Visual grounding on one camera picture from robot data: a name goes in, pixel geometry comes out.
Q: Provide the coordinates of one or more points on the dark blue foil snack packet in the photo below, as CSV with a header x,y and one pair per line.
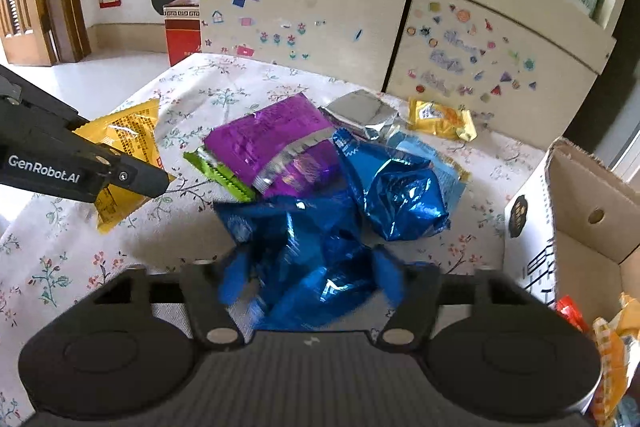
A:
x,y
400,197
310,257

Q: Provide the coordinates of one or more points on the purple snack packet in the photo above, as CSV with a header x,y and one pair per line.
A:
x,y
270,142

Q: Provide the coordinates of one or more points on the orange checkered snack packet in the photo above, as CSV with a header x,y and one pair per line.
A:
x,y
612,347

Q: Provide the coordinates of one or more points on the red cardboard box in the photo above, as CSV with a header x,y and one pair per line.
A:
x,y
182,42

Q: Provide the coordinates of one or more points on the orange red snack packet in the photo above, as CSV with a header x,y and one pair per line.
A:
x,y
570,309

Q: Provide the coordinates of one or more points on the large yellow snack packet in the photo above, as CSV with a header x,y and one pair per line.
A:
x,y
135,127

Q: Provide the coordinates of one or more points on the green snack packet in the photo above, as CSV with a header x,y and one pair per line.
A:
x,y
220,174

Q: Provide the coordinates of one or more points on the silver foil snack packet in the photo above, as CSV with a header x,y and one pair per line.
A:
x,y
360,112

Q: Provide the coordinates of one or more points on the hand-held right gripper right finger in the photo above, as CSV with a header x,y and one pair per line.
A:
x,y
387,274

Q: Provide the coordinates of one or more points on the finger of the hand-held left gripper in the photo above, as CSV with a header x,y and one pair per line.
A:
x,y
140,179
40,99

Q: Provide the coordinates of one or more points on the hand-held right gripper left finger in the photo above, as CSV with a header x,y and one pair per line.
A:
x,y
235,277

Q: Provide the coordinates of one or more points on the light blue snack packet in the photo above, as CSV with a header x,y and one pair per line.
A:
x,y
450,172

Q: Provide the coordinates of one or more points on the white printed cardboard box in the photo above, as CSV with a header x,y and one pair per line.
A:
x,y
575,187

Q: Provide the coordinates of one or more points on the small yellow snack packet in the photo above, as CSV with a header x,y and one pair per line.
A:
x,y
435,117

